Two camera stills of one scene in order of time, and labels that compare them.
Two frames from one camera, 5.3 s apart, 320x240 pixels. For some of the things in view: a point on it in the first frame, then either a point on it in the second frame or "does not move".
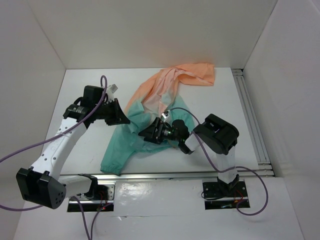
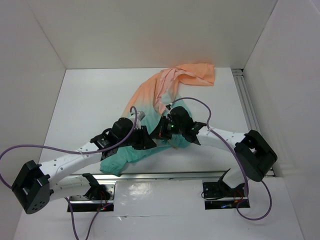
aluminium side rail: (263, 168) does not move
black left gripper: (118, 117) → (145, 141)
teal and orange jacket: (154, 97) does not move
